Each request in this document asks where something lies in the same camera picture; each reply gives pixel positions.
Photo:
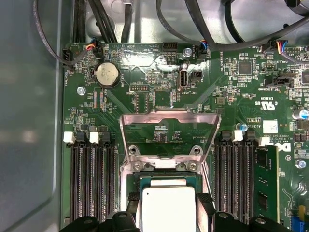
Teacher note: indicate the silver capacitor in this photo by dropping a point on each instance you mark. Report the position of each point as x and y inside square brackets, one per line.
[300, 114]

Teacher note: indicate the green motherboard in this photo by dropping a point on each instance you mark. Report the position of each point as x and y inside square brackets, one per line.
[212, 91]

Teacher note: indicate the black RAM slot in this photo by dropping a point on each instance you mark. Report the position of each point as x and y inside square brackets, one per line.
[87, 181]
[98, 181]
[220, 181]
[233, 181]
[75, 181]
[109, 181]
[246, 181]

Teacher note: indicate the internal USB port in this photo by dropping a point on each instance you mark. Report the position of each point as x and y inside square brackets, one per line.
[182, 79]

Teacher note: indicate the silver board screw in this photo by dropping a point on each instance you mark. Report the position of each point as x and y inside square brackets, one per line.
[81, 90]
[187, 52]
[300, 164]

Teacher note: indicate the metal socket cover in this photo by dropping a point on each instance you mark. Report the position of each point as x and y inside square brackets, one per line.
[144, 117]

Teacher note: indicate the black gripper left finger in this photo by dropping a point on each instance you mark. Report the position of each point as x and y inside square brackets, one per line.
[116, 223]

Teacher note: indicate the silver CPU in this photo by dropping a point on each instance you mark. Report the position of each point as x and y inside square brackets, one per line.
[169, 210]

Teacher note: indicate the green RAM stick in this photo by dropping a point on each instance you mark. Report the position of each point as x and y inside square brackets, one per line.
[265, 183]

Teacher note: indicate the CPU socket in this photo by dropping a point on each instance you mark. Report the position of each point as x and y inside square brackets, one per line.
[169, 174]

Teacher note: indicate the metal locking lever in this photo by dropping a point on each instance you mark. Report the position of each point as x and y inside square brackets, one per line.
[207, 177]

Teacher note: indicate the black PC case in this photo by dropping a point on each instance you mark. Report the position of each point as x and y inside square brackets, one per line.
[29, 108]

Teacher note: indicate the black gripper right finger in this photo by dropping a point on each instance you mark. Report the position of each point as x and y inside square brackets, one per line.
[227, 223]

